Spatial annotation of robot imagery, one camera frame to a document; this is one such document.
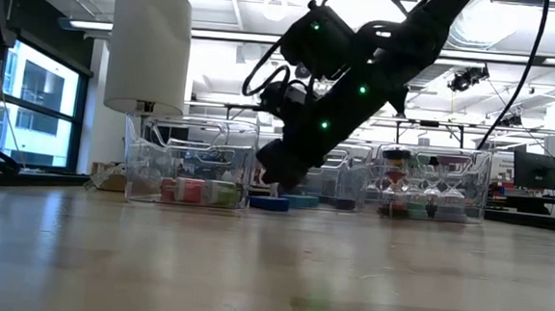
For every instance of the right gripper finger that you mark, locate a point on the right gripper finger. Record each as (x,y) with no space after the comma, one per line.
(288,168)

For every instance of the teal block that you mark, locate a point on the teal block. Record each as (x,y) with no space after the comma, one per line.
(303,202)

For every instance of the blue digital timer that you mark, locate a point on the blue digital timer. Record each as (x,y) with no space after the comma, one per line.
(269,204)

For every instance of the clear plastic bin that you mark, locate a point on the clear plastic bin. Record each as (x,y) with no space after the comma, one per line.
(479,187)
(348,179)
(134,166)

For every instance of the green white USB charger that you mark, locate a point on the green white USB charger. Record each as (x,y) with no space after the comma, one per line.
(222,193)

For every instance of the pink white USB charger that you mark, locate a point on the pink white USB charger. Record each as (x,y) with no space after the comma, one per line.
(191,190)

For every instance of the red adapter box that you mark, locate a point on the red adapter box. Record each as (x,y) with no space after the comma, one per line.
(168,190)

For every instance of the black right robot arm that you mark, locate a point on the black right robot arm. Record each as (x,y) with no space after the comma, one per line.
(425,29)

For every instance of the black framed background table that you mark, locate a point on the black framed background table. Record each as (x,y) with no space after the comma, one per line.
(242,106)
(429,123)

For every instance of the round ceiling lamp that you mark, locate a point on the round ceiling lamp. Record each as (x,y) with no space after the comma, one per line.
(274,8)

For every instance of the black ceiling spotlight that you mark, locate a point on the black ceiling spotlight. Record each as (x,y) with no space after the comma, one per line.
(468,78)

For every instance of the white shade table lamp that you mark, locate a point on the white shade table lamp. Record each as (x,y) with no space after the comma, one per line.
(149,46)

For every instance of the black computer monitor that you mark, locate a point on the black computer monitor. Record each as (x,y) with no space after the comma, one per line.
(535,170)

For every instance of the black desk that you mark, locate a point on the black desk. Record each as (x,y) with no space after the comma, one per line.
(520,218)

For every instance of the large window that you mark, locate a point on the large window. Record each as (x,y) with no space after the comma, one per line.
(33,121)

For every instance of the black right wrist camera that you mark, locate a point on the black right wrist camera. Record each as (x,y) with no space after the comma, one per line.
(283,98)

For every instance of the silver air duct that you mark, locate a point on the silver air duct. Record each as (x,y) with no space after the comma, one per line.
(488,23)

